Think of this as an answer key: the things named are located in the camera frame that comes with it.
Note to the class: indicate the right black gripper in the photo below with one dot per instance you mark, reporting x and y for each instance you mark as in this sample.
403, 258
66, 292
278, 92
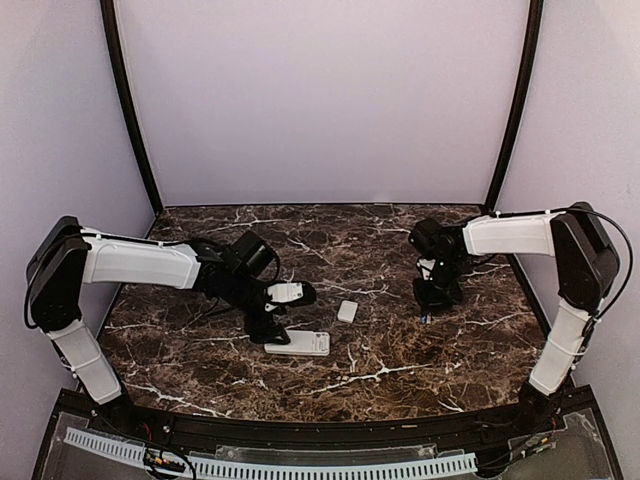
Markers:
429, 302

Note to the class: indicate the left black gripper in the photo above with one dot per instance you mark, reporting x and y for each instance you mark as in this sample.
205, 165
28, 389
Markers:
262, 330

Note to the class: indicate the white remote control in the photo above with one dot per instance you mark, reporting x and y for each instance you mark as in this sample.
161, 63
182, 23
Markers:
302, 343

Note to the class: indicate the white battery cover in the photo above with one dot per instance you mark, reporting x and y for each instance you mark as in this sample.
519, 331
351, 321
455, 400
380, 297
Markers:
347, 311

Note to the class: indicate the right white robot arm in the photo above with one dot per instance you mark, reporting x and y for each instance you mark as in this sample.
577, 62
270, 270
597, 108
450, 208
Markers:
586, 259

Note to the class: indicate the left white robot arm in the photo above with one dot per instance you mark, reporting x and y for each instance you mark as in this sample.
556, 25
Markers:
72, 256

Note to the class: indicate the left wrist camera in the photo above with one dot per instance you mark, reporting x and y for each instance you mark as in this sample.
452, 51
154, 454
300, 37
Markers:
283, 293

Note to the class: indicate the black front rail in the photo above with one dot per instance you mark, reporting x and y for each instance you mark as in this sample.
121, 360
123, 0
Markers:
206, 434

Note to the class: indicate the white slotted cable duct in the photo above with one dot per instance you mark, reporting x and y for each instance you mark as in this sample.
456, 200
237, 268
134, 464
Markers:
255, 463

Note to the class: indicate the right black frame post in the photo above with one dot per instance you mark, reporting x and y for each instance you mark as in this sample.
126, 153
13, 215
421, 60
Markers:
521, 88

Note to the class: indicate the black frame post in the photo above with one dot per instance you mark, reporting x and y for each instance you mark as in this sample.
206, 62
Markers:
521, 88
126, 101

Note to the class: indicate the left black frame post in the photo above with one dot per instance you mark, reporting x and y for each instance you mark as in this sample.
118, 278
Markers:
126, 101

